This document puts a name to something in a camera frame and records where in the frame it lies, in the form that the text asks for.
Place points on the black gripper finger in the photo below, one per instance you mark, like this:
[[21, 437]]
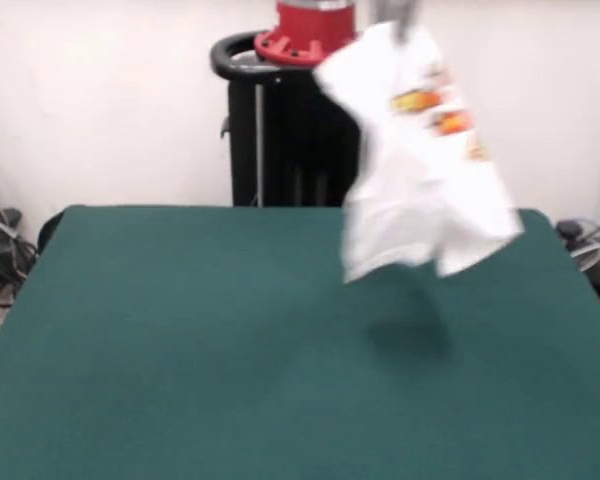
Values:
[[410, 17], [384, 9]]

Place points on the white printed T-shirt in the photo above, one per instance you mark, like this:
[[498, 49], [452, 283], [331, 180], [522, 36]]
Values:
[[420, 175]]

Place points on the grey swivel chair base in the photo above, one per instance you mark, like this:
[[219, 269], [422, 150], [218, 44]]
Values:
[[587, 257]]

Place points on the black rounded chair part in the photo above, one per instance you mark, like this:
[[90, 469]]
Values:
[[50, 230]]

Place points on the dark green table cloth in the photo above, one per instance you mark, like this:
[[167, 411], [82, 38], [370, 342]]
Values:
[[180, 375]]

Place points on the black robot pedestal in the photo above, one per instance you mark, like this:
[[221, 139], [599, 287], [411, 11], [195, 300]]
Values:
[[280, 150]]

